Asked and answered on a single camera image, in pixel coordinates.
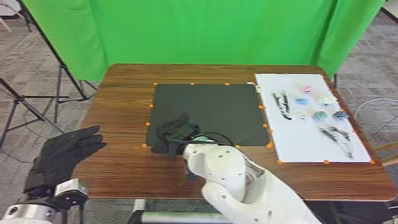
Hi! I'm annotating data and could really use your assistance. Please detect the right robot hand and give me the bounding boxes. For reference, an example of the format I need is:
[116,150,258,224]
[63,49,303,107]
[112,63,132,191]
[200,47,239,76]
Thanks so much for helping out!
[150,112,203,159]

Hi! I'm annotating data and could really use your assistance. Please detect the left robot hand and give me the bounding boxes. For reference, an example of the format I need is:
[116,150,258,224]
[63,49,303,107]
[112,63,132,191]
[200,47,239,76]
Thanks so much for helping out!
[22,124,109,198]

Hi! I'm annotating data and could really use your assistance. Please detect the dark mat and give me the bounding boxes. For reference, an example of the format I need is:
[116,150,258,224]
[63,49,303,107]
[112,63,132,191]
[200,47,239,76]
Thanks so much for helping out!
[143,83,272,150]

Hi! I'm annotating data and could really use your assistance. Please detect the black tripod stand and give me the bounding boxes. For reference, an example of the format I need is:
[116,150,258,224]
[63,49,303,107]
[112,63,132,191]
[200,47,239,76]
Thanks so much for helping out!
[0,77,68,148]
[54,63,100,104]

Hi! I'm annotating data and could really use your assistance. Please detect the white sheet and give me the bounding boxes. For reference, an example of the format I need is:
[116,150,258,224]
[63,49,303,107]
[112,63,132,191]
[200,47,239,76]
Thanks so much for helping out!
[255,73,377,165]

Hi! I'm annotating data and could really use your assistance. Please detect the pale grey bar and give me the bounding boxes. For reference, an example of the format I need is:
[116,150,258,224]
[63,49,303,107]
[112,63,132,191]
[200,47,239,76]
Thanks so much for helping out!
[127,199,235,224]

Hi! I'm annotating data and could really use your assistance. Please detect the black cable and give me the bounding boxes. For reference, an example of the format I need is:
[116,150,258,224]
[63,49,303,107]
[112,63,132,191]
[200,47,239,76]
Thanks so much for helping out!
[166,131,237,147]

